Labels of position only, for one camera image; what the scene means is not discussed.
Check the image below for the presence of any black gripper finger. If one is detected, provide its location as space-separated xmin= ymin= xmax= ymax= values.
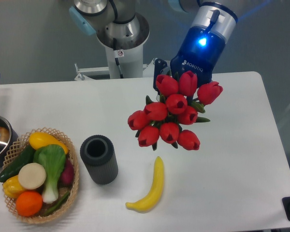
xmin=153 ymin=58 xmax=171 ymax=93

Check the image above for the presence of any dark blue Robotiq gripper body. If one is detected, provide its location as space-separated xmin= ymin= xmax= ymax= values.
xmin=170 ymin=26 xmax=226 ymax=84

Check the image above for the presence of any red tulip bouquet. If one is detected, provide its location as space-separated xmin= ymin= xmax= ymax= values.
xmin=128 ymin=71 xmax=223 ymax=150

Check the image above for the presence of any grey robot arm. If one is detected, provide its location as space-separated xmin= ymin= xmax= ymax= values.
xmin=69 ymin=0 xmax=238 ymax=85

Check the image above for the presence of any dark grey ribbed vase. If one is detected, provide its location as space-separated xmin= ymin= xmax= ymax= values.
xmin=80 ymin=135 xmax=118 ymax=185

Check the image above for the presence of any yellow banana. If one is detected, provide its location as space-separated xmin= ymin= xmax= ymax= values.
xmin=125 ymin=156 xmax=165 ymax=213

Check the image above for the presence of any green bok choy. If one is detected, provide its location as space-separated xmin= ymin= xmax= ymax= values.
xmin=33 ymin=145 xmax=66 ymax=203

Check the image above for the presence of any purple red onion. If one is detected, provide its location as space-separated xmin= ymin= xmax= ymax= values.
xmin=60 ymin=159 xmax=74 ymax=186

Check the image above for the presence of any woven wicker basket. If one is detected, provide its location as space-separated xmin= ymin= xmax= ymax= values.
xmin=3 ymin=128 xmax=79 ymax=224

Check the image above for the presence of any green cucumber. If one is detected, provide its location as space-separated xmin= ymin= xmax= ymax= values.
xmin=0 ymin=145 xmax=35 ymax=183

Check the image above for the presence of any green bean pod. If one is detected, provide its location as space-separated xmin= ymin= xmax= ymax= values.
xmin=42 ymin=192 xmax=70 ymax=217

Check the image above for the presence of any orange fruit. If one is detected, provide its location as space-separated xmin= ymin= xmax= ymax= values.
xmin=16 ymin=191 xmax=43 ymax=217

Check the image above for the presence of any yellow bell pepper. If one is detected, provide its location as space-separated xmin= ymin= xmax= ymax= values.
xmin=2 ymin=175 xmax=27 ymax=199

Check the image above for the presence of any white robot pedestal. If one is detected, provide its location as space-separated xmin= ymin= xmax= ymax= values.
xmin=74 ymin=45 xmax=155 ymax=81

